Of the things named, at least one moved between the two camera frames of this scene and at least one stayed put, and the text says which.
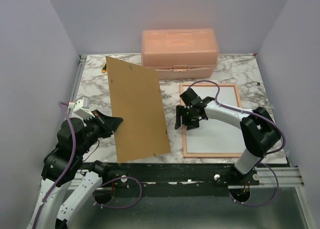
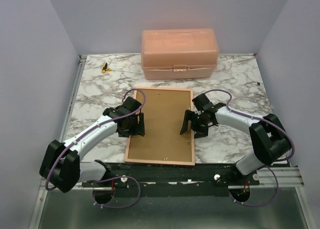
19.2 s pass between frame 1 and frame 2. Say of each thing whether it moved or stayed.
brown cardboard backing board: moved
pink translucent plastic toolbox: stayed
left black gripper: moved
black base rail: stayed
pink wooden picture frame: moved
